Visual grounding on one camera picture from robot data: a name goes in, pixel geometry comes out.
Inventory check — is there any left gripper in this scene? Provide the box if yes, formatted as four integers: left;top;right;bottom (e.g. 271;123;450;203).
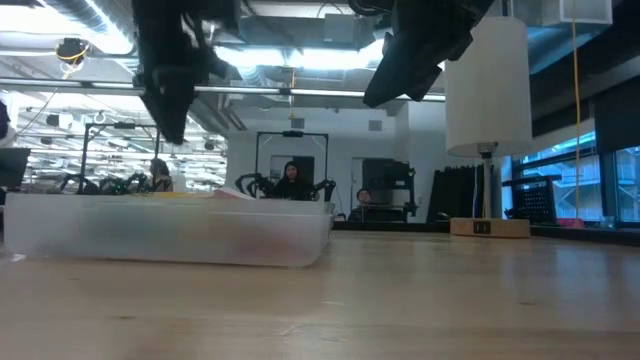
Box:
131;0;242;147

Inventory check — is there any yellow cable with black connector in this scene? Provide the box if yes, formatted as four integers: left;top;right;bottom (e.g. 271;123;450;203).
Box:
571;0;582;219

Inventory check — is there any dark monitor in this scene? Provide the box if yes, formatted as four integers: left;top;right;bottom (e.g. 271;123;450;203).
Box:
0;147;32;189

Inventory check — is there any person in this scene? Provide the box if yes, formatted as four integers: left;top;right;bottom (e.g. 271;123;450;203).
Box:
348;187;386;223
272;159;317;202
148;157;175;194

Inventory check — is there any white shade lamp wooden base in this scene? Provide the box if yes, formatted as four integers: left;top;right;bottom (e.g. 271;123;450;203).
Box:
443;16;534;239

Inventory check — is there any black shelving unit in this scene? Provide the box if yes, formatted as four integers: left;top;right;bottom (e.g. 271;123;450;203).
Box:
362;158;417;224

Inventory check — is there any silver horizontal pipe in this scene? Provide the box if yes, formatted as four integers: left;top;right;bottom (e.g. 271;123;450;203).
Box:
0;77;446;100

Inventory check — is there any translucent pencil box grey lid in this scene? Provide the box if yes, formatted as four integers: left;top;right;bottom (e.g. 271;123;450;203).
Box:
3;192;335;269

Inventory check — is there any background robot station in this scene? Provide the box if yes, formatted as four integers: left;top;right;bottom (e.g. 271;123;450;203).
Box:
59;122;166;196
234;129;338;202

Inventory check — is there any black curtain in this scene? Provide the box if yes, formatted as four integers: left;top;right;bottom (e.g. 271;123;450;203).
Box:
426;164;484;224

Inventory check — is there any black ceiling cable reel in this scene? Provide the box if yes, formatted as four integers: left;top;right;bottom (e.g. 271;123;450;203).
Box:
54;37;92;66

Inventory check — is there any black aluminium table frame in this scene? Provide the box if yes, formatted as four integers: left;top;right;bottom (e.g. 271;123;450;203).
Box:
332;219;640;247

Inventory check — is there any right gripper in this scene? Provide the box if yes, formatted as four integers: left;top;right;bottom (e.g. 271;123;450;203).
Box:
363;0;496;109

